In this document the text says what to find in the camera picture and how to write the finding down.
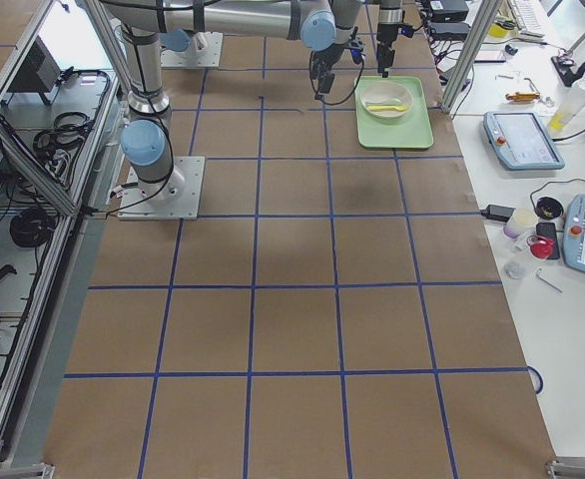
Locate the white cup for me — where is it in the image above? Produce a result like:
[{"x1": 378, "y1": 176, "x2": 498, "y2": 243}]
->
[{"x1": 503, "y1": 208, "x2": 538, "y2": 239}]

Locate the light green tray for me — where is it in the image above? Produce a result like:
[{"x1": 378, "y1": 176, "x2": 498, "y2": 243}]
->
[{"x1": 355, "y1": 76, "x2": 434, "y2": 150}]

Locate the black power adapter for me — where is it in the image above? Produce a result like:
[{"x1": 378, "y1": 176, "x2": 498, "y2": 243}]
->
[{"x1": 480, "y1": 204, "x2": 515, "y2": 223}]

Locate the blue teach pendant far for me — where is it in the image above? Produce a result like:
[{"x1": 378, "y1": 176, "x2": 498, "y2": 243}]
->
[{"x1": 483, "y1": 111, "x2": 565, "y2": 171}]

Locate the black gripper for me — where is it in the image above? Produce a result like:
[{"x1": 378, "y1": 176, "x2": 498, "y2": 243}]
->
[
  {"x1": 308, "y1": 40, "x2": 365, "y2": 103},
  {"x1": 376, "y1": 23, "x2": 412, "y2": 78}
]

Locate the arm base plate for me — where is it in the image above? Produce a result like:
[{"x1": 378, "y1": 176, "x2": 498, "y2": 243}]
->
[
  {"x1": 116, "y1": 157, "x2": 206, "y2": 221},
  {"x1": 161, "y1": 32, "x2": 224, "y2": 70}
]

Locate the yellow plastic fork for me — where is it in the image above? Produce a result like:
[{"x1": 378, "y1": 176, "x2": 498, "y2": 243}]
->
[{"x1": 365, "y1": 104, "x2": 410, "y2": 112}]

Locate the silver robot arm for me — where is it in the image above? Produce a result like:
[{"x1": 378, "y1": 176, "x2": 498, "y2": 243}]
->
[
  {"x1": 326, "y1": 0, "x2": 413, "y2": 78},
  {"x1": 102, "y1": 1, "x2": 363, "y2": 126}
]

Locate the gold metal cylinder tool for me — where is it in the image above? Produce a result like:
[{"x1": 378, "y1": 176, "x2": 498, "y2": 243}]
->
[{"x1": 505, "y1": 92, "x2": 540, "y2": 103}]

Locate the clear bottle yellow liquid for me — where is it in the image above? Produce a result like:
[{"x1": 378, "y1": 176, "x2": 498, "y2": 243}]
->
[{"x1": 547, "y1": 78, "x2": 585, "y2": 132}]

